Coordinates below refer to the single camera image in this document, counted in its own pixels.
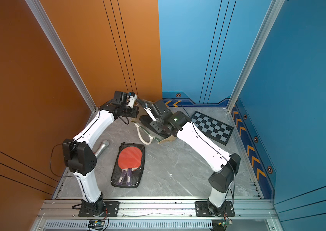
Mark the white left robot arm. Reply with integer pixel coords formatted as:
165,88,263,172
62,91,138,215

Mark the green jute canvas bag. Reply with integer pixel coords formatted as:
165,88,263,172
131,115,176,145

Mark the aluminium corner post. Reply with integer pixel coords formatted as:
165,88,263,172
226,0,285,113
26,0,97,112

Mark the green circuit board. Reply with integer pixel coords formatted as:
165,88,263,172
87,220,107,231
210,219,233,231

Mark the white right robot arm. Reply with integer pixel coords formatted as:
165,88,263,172
141,100,241,217

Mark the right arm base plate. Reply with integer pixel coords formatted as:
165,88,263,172
195,200,235,217

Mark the aluminium corner post left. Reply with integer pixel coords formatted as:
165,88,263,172
26,0,97,112

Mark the black grey chessboard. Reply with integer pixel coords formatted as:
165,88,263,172
191,111,234,145

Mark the left green circuit board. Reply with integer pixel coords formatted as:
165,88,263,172
87,220,107,231

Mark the aluminium corner post right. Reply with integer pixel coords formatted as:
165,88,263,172
226,0,285,113

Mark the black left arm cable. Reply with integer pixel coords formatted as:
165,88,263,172
49,142,78,178

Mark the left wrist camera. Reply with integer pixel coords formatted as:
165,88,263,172
127,92,138,108

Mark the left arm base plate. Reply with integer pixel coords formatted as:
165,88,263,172
78,200,120,218

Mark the right green circuit board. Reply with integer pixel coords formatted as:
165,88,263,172
210,219,233,231

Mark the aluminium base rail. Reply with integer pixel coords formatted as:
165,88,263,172
31,197,283,231

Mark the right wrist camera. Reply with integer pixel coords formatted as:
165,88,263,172
145,103,157,121

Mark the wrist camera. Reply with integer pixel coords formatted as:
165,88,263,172
145,103,157,121
127,92,138,108

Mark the silver microphone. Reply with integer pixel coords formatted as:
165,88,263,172
94,140,110,158

